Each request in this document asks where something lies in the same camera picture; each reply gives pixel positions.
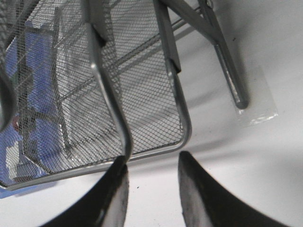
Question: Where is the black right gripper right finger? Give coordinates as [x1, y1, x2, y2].
[178, 151, 284, 227]

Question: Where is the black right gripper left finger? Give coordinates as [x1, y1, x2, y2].
[42, 156, 129, 227]

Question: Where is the silver mesh tray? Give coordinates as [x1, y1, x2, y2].
[0, 0, 134, 164]
[5, 0, 191, 191]

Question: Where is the blue plastic tray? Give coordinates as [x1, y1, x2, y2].
[0, 20, 62, 198]

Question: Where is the white circuit breaker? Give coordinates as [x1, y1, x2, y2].
[6, 141, 23, 179]

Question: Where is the clear tape patch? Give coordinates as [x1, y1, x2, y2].
[235, 66, 278, 127]

